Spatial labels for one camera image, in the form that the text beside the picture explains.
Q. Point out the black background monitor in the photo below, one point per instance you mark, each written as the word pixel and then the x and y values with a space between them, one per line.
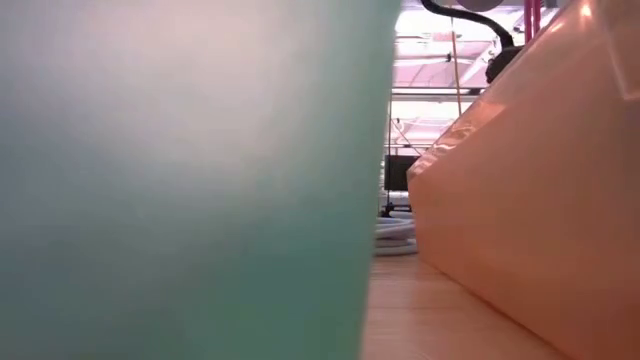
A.
pixel 397 172

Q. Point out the green translucent plastic bin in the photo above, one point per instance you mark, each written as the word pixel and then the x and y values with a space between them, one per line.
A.
pixel 175 200

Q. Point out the orange translucent plastic bin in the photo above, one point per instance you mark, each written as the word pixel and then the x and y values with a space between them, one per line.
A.
pixel 540 200

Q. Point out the grey round disc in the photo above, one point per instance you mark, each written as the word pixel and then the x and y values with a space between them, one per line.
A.
pixel 480 4

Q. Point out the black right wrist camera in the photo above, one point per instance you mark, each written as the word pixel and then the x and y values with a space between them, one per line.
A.
pixel 502 62

